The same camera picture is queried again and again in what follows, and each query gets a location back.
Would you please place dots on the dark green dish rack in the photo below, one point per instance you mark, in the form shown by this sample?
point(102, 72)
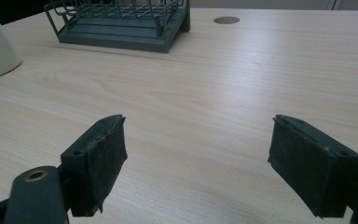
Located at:
point(121, 23)

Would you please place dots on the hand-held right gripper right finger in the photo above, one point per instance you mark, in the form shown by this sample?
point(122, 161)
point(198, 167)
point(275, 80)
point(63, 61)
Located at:
point(312, 169)

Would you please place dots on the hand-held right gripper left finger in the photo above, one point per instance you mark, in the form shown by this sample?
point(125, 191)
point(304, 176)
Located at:
point(93, 168)

